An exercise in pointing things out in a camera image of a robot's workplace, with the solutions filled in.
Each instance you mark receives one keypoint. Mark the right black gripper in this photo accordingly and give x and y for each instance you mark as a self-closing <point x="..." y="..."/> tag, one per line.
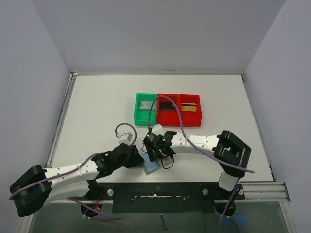
<point x="155" y="150"/>

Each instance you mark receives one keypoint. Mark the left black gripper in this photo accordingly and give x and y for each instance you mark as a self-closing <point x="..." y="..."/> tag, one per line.
<point x="136" y="159"/>

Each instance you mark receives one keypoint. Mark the green card holder wallet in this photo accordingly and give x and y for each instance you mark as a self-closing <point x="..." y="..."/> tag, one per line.
<point x="150" y="167"/>

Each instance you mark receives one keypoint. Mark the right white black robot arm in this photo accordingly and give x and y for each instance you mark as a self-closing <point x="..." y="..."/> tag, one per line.
<point x="225" y="148"/>

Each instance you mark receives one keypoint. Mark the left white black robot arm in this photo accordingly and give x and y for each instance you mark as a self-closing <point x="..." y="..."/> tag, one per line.
<point x="38" y="185"/>

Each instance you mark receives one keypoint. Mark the black card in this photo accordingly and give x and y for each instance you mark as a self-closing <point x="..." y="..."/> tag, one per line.
<point x="167" y="106"/>

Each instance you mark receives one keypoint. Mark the silver grey card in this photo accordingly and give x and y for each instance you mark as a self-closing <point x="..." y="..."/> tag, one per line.
<point x="146" y="105"/>

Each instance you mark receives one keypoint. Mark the gold card with stripe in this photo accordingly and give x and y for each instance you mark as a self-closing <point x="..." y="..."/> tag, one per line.
<point x="189" y="107"/>

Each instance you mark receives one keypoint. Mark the middle red plastic bin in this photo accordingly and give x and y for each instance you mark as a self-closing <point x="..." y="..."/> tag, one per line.
<point x="168" y="118"/>

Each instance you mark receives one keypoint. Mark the red plastic bin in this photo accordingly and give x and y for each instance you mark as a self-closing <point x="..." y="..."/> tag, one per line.
<point x="168" y="118"/>
<point x="191" y="119"/>

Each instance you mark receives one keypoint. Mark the green plastic bin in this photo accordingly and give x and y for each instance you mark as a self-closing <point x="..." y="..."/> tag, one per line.
<point x="141" y="117"/>

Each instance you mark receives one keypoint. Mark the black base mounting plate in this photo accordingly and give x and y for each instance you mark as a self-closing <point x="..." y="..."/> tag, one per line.
<point x="161" y="197"/>

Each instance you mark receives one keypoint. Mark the right red plastic bin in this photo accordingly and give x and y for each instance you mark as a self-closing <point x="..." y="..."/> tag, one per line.
<point x="191" y="119"/>

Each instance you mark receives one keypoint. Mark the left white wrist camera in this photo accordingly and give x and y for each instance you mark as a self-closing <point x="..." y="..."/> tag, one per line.
<point x="124" y="138"/>

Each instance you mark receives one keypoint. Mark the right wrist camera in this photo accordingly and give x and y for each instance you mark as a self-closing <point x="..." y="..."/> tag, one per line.
<point x="157" y="129"/>

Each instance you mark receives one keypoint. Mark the left aluminium side rail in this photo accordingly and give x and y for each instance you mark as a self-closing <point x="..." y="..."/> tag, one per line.
<point x="61" y="119"/>

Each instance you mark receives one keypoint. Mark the aluminium frame rail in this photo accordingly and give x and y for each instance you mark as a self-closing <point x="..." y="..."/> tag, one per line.
<point x="266" y="191"/>

